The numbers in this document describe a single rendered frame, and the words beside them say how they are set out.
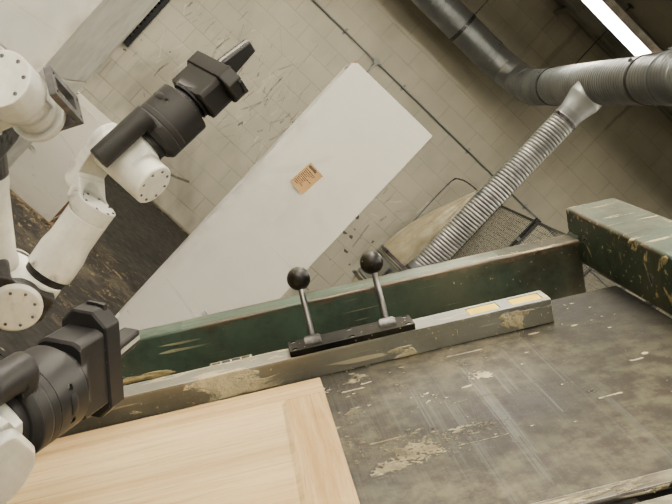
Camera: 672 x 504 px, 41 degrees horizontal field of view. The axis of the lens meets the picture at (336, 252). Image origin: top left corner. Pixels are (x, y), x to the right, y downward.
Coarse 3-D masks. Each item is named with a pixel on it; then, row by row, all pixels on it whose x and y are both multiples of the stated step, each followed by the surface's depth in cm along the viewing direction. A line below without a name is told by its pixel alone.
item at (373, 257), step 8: (368, 256) 141; (376, 256) 141; (360, 264) 142; (368, 264) 141; (376, 264) 141; (368, 272) 142; (376, 272) 142; (376, 280) 142; (376, 288) 141; (384, 304) 141; (384, 312) 140; (384, 320) 139; (392, 320) 139
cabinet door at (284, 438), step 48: (96, 432) 129; (144, 432) 126; (192, 432) 123; (240, 432) 120; (288, 432) 117; (336, 432) 114; (48, 480) 117; (96, 480) 115; (144, 480) 112; (192, 480) 109; (240, 480) 107; (288, 480) 105; (336, 480) 102
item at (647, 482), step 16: (624, 480) 81; (640, 480) 81; (656, 480) 80; (560, 496) 81; (576, 496) 80; (592, 496) 80; (608, 496) 79; (624, 496) 79; (640, 496) 79; (656, 496) 80
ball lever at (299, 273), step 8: (288, 272) 142; (296, 272) 140; (304, 272) 141; (288, 280) 141; (296, 280) 140; (304, 280) 140; (296, 288) 141; (304, 288) 141; (304, 296) 141; (304, 304) 140; (304, 312) 140; (312, 328) 139; (312, 336) 138; (320, 336) 139
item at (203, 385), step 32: (416, 320) 142; (448, 320) 139; (480, 320) 139; (512, 320) 140; (544, 320) 141; (288, 352) 139; (320, 352) 137; (352, 352) 138; (384, 352) 138; (416, 352) 139; (160, 384) 137; (192, 384) 136; (224, 384) 136; (256, 384) 137; (128, 416) 135
